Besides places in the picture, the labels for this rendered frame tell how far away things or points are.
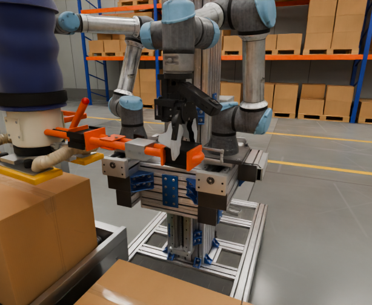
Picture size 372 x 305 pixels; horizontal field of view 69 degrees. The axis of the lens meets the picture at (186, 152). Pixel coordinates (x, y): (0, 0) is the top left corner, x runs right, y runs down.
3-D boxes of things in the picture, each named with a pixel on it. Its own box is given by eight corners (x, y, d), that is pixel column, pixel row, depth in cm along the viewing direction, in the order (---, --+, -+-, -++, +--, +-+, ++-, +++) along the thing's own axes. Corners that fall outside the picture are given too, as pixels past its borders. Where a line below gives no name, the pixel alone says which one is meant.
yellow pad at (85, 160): (26, 151, 114) (24, 140, 112) (48, 145, 122) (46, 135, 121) (84, 166, 99) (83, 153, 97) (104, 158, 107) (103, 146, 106)
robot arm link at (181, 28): (203, 3, 63) (183, -4, 56) (202, 54, 66) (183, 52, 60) (175, 6, 67) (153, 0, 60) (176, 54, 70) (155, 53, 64)
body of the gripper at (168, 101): (170, 117, 75) (169, 72, 72) (197, 120, 71) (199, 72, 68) (154, 122, 69) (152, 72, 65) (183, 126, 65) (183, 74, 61)
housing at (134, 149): (124, 157, 77) (123, 142, 76) (139, 151, 83) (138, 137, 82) (144, 161, 74) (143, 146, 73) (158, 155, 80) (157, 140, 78)
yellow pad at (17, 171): (-24, 166, 98) (-28, 152, 96) (4, 158, 106) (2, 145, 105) (35, 186, 83) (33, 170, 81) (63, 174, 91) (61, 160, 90)
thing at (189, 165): (160, 165, 71) (159, 147, 69) (174, 157, 77) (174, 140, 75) (189, 171, 67) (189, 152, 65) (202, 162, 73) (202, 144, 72)
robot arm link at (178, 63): (199, 54, 66) (183, 53, 59) (199, 74, 68) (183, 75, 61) (173, 54, 70) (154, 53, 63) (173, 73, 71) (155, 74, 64)
